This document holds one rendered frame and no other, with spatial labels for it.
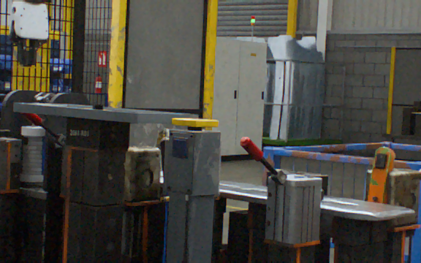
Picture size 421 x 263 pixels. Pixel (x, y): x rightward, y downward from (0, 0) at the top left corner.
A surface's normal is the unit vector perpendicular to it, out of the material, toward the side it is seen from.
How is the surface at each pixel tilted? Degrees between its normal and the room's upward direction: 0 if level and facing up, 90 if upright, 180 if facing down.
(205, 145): 90
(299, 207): 90
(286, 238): 90
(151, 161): 90
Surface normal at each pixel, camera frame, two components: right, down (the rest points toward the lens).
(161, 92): 0.80, 0.11
